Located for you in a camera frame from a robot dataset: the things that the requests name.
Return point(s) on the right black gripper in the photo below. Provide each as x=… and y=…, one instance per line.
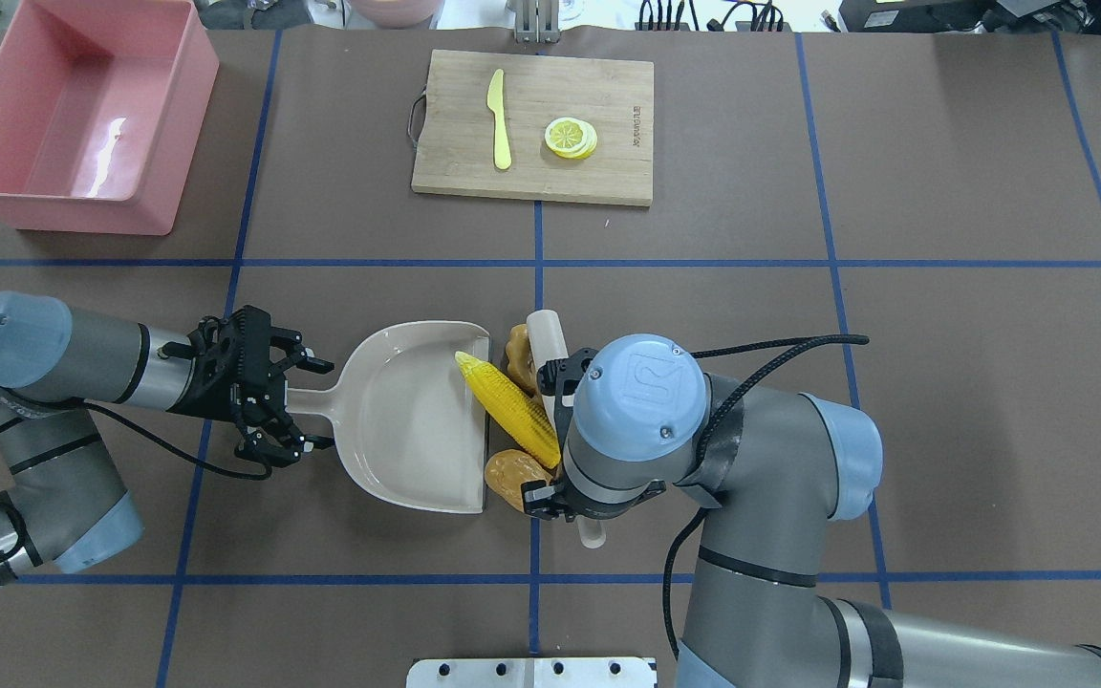
x=545, y=497

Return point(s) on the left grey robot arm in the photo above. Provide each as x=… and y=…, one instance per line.
x=61, y=367

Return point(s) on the yellow plastic knife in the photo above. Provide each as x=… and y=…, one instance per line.
x=496, y=104

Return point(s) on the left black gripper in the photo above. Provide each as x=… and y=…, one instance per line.
x=227, y=395

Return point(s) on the tan toy ginger root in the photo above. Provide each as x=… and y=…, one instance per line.
x=521, y=368

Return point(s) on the bamboo cutting board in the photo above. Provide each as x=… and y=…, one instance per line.
x=617, y=97

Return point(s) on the pink plastic bin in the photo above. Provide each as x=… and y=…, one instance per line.
x=101, y=108

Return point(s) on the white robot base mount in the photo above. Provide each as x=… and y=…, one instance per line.
x=602, y=671

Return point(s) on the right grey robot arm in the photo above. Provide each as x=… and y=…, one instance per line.
x=769, y=471

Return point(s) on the beige hand brush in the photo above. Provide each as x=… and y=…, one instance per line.
x=548, y=343

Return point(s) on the yellow toy corn cob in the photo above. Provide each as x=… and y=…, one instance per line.
x=522, y=418

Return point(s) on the brown toy potato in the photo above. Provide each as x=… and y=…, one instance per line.
x=507, y=471

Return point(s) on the yellow lemon slices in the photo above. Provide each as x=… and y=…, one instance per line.
x=570, y=138

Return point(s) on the beige plastic dustpan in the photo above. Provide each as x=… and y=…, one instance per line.
x=405, y=426

